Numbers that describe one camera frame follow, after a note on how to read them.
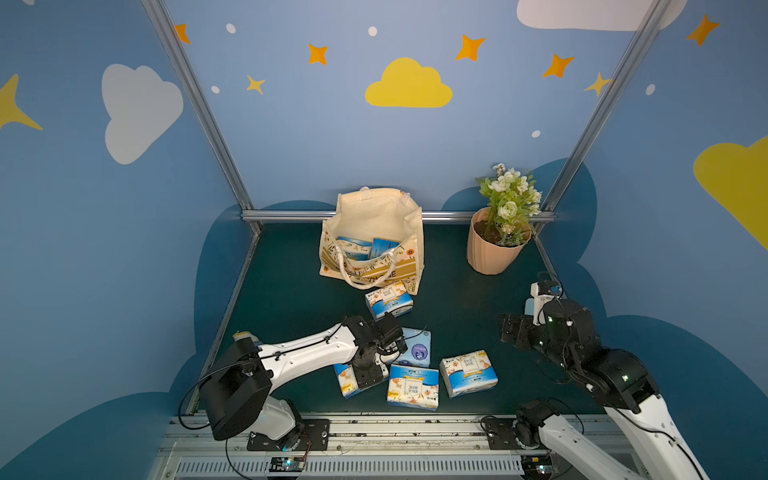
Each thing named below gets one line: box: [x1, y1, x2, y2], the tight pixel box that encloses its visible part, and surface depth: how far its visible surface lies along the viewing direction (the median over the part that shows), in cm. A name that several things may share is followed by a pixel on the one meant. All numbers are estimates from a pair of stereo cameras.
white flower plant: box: [479, 163, 542, 247], surface depth 95 cm
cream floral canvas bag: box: [319, 187, 424, 295], surface depth 97 cm
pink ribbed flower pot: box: [467, 207, 532, 275], surface depth 102 cm
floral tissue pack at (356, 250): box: [336, 236, 373, 261], surface depth 104 cm
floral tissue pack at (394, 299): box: [365, 282, 414, 320], surface depth 95 cm
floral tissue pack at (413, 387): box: [387, 364, 440, 411], surface depth 78 cm
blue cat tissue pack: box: [394, 327, 432, 368], surface depth 84 cm
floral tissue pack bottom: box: [439, 349, 499, 399], surface depth 80 cm
